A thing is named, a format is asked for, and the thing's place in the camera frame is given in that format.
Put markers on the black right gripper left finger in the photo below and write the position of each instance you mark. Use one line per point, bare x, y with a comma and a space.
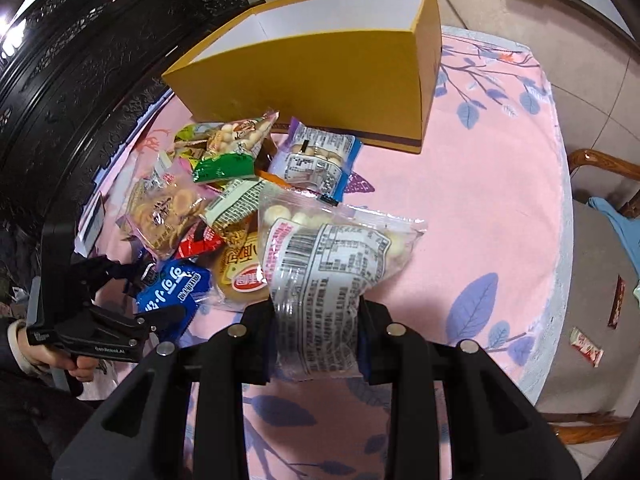
240, 354

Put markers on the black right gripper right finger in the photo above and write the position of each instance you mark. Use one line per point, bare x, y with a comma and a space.
390, 353

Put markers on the blue snack packet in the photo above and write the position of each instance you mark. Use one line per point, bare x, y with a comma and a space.
174, 297

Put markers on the clear white-ball snack bag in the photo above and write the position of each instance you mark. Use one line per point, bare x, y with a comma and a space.
318, 259

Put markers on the green peanut snack bag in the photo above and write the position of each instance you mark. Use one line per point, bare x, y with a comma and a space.
222, 151

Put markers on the orange white-label snack bag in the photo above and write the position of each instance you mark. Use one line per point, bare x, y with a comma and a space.
230, 214

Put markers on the person's left hand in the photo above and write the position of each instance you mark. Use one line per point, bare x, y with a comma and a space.
82, 368

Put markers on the orange cookie snack bag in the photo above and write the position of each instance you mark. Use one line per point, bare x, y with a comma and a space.
237, 275

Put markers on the red small snack packet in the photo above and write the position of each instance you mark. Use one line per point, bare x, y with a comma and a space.
199, 240

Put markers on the clear round-cookie snack bag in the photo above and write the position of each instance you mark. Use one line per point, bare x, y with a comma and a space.
164, 205

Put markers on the pink floral tablecloth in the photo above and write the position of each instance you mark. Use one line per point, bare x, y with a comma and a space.
492, 186

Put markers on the red-white wrapper on chair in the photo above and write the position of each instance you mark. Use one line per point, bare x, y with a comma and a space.
590, 351

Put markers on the wooden chair with grey seat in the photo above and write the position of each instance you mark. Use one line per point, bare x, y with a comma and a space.
588, 405

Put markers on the blue-edged clear snack bag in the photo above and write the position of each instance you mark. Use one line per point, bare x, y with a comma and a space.
316, 160

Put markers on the dark red wrapper on chair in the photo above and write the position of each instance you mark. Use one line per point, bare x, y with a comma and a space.
618, 300

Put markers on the dark carved wooden furniture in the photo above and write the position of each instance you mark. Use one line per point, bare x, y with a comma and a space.
71, 93

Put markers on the blue cloth on chair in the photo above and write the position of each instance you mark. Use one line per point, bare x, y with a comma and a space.
627, 230

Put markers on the yellow cardboard box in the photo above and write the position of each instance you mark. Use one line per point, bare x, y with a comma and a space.
366, 67

